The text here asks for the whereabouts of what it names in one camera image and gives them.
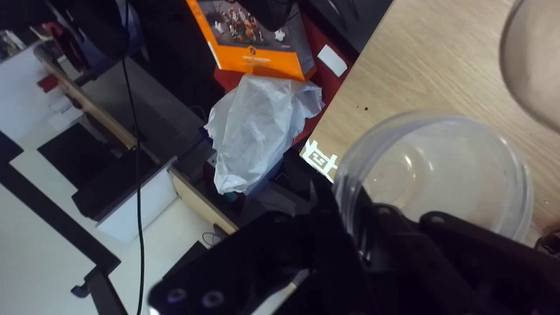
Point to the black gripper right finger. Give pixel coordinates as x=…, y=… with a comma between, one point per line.
x=465, y=263

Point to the white marker sticker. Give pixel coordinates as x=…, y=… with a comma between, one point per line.
x=318, y=158

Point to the white label tag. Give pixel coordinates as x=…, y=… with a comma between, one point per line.
x=332, y=60

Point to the white plastic bag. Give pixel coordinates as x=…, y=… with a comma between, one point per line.
x=255, y=128

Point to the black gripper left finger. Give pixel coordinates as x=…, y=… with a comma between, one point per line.
x=245, y=274

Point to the red side table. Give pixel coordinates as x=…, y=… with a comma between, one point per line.
x=325, y=88

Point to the orange flat object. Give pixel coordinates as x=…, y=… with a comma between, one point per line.
x=250, y=41

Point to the clear plastic bowl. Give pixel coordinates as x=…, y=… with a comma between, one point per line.
x=443, y=169

